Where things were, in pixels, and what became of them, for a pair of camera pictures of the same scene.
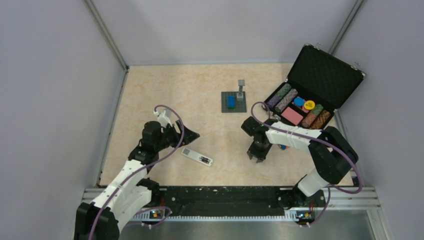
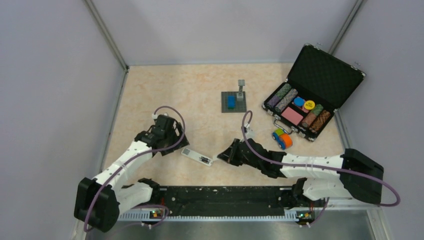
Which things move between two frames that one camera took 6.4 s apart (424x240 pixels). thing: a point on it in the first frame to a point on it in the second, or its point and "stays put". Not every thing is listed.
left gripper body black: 171,137 stays put
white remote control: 197,156 stays put
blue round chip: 299,101 stays put
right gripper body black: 259,151 to 237,157
